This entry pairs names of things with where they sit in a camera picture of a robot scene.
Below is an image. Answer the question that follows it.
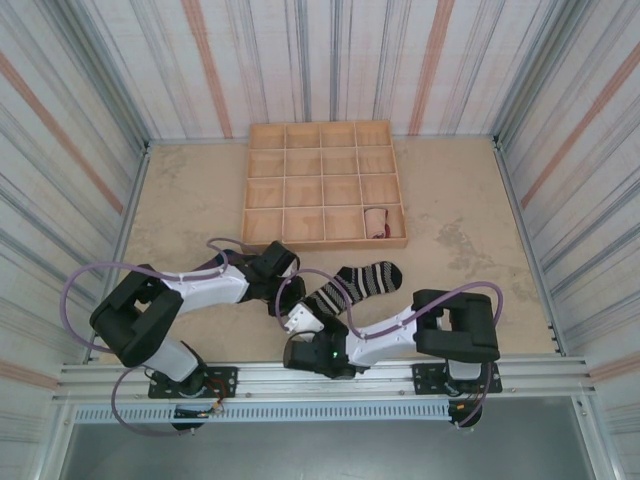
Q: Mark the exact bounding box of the black white striped sock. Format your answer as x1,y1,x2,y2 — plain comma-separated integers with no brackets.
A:
303,259,404,317

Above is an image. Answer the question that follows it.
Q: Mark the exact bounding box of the beige sock with red toe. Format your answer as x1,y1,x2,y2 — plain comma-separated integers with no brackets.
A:
363,207,392,240

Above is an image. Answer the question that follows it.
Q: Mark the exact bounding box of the wooden sixteen-compartment tray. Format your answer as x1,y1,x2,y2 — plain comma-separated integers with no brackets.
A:
239,120,409,252

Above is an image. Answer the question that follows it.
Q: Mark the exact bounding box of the aluminium mounting rail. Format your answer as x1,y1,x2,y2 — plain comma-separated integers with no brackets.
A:
52,355,599,401

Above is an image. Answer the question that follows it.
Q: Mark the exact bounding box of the slotted grey cable duct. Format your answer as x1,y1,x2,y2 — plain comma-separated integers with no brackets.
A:
73,402,451,425

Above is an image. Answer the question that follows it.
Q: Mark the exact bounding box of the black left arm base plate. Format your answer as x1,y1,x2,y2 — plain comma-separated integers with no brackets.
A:
148,366,239,400

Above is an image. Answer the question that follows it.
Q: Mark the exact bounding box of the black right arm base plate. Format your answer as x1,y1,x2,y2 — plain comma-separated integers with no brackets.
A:
410,362,503,396

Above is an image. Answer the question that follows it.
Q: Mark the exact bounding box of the aluminium enclosure frame post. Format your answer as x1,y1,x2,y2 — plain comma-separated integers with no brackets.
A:
82,142,152,364
492,134,569,357

